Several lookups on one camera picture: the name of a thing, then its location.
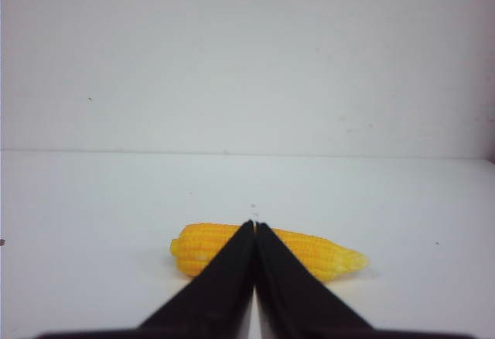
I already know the yellow corn cob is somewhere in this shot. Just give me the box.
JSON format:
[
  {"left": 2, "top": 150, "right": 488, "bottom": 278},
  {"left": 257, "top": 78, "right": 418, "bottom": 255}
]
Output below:
[{"left": 169, "top": 223, "right": 369, "bottom": 283}]

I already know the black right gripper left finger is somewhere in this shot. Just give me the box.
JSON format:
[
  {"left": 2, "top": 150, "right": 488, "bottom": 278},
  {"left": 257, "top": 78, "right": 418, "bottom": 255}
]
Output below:
[{"left": 138, "top": 221, "right": 254, "bottom": 331}]

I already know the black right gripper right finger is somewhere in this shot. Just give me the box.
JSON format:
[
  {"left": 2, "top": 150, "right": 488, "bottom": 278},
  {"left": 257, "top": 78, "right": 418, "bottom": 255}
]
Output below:
[{"left": 255, "top": 223, "right": 374, "bottom": 331}]

